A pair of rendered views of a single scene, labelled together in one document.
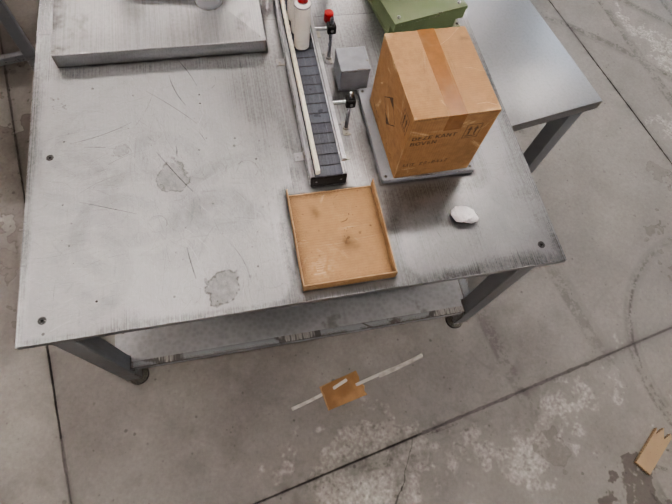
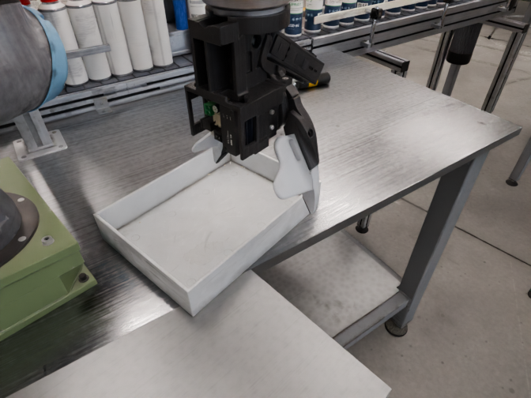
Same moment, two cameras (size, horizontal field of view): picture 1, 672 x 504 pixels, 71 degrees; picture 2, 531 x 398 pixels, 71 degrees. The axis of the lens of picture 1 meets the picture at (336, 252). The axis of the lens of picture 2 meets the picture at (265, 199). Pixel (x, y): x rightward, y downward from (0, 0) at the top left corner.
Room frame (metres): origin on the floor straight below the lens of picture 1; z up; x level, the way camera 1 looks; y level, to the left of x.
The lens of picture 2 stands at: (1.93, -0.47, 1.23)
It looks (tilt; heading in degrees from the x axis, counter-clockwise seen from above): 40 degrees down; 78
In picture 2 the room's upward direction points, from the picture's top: straight up
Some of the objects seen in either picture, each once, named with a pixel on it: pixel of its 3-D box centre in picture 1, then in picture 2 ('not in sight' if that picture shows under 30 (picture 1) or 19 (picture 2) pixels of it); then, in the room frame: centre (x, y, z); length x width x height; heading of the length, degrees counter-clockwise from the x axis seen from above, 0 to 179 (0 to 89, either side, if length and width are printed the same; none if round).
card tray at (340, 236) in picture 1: (339, 232); not in sight; (0.60, 0.00, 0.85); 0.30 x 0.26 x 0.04; 22
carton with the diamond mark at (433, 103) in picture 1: (428, 104); not in sight; (1.00, -0.17, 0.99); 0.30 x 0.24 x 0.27; 23
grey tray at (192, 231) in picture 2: not in sight; (214, 209); (1.94, -0.04, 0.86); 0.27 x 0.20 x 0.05; 38
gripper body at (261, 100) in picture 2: not in sight; (244, 79); (1.98, -0.14, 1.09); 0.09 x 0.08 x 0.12; 38
